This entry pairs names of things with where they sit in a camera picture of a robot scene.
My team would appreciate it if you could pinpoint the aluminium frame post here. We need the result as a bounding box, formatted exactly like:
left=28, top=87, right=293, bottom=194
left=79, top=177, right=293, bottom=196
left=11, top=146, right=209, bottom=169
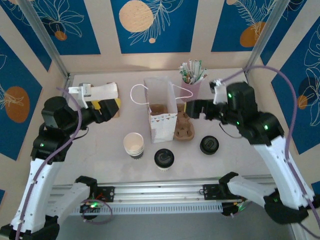
left=18, top=0, right=70, bottom=78
left=244, top=0, right=292, bottom=75

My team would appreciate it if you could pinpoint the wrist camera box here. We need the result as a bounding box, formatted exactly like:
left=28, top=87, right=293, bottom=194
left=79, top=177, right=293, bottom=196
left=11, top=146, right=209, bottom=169
left=67, top=82, right=94, bottom=110
left=209, top=78, right=227, bottom=105

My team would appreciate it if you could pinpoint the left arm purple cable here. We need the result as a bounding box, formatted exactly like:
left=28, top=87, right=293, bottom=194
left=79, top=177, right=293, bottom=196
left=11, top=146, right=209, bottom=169
left=14, top=86, right=113, bottom=240

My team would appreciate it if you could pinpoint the brown cardboard cup carrier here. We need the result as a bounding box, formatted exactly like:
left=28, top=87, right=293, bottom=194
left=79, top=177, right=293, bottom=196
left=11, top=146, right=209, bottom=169
left=149, top=102, right=196, bottom=141

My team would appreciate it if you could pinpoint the long aluminium frame rail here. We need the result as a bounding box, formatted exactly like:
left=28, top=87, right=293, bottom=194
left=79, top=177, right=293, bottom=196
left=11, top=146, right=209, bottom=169
left=48, top=176, right=281, bottom=206

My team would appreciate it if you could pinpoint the white napkin stack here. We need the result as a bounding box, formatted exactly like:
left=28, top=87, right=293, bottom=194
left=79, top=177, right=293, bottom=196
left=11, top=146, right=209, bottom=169
left=91, top=82, right=119, bottom=101

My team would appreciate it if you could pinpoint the stack of white paper cups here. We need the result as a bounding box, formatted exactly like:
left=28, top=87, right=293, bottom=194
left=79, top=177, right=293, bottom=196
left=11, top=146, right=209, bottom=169
left=122, top=132, right=145, bottom=160

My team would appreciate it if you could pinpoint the white paper-wrapped straw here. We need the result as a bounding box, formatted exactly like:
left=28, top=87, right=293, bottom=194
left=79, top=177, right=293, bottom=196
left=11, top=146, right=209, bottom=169
left=197, top=59, right=204, bottom=82
left=183, top=61, right=192, bottom=84
left=188, top=58, right=196, bottom=84
left=196, top=67, right=208, bottom=85
left=178, top=64, right=189, bottom=83
left=193, top=59, right=200, bottom=83

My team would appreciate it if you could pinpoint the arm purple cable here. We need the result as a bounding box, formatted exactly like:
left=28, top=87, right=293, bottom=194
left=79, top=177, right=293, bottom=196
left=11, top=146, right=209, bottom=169
left=14, top=86, right=113, bottom=240
left=219, top=65, right=320, bottom=240

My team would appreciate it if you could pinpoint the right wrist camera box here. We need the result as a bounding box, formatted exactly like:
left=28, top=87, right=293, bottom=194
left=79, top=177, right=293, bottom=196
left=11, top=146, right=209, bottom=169
left=209, top=78, right=227, bottom=105

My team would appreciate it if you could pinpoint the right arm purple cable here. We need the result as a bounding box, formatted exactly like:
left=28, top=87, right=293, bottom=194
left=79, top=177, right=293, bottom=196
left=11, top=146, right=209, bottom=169
left=219, top=65, right=320, bottom=240

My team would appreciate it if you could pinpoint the white slotted cable duct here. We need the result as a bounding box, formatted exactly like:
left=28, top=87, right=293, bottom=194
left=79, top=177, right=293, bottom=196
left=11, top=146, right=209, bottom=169
left=71, top=202, right=225, bottom=218

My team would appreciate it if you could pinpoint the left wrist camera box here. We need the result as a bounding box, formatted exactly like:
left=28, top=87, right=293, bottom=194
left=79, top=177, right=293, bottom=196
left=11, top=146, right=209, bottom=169
left=67, top=82, right=94, bottom=110

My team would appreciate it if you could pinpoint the pink straw holder cup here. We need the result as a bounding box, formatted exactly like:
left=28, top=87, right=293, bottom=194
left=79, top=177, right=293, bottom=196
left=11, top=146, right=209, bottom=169
left=180, top=80, right=202, bottom=103

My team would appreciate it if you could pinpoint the black plastic cup lid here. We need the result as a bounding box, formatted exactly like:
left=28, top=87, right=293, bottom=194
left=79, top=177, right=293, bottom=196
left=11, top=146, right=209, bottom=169
left=154, top=148, right=175, bottom=168

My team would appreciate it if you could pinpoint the white paper bag with handles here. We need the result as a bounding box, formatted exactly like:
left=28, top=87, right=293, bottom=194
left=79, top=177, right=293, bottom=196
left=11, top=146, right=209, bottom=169
left=130, top=76, right=194, bottom=145

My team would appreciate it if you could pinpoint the aluminium table edge rail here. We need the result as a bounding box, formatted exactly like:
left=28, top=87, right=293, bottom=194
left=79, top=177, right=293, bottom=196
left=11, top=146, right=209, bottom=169
left=58, top=73, right=75, bottom=100

